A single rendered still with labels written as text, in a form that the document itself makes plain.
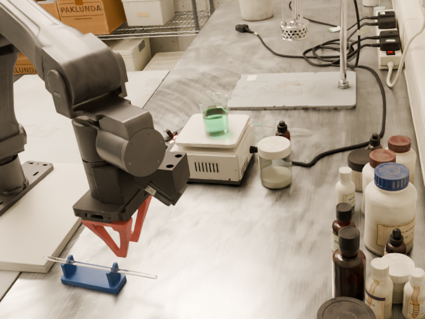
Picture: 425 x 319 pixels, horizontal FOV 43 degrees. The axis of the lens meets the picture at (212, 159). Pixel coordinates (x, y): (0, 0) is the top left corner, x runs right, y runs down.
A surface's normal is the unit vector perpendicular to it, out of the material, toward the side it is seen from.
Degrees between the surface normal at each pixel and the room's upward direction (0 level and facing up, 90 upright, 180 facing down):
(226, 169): 90
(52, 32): 19
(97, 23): 87
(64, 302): 0
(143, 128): 89
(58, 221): 2
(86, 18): 92
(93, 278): 0
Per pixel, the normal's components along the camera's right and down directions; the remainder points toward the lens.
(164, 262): -0.12, -0.85
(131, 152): 0.68, 0.28
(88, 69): 0.54, -0.18
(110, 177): -0.36, 0.49
